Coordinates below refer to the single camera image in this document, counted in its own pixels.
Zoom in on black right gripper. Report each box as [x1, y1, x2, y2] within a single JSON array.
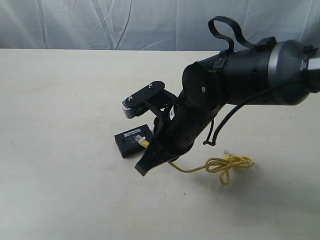
[[135, 89, 225, 177]]

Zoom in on small black electronic box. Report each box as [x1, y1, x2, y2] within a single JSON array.
[[114, 124, 153, 158]]

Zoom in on yellow ethernet cable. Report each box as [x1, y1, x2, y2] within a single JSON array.
[[133, 134, 255, 186]]

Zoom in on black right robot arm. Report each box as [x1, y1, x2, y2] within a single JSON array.
[[135, 40, 320, 175]]

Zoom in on grey wrinkled backdrop cloth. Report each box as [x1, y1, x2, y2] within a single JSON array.
[[0, 0, 320, 51]]

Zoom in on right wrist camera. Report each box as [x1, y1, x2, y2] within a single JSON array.
[[121, 81, 165, 119]]

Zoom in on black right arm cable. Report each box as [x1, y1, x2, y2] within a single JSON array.
[[203, 15, 320, 146]]

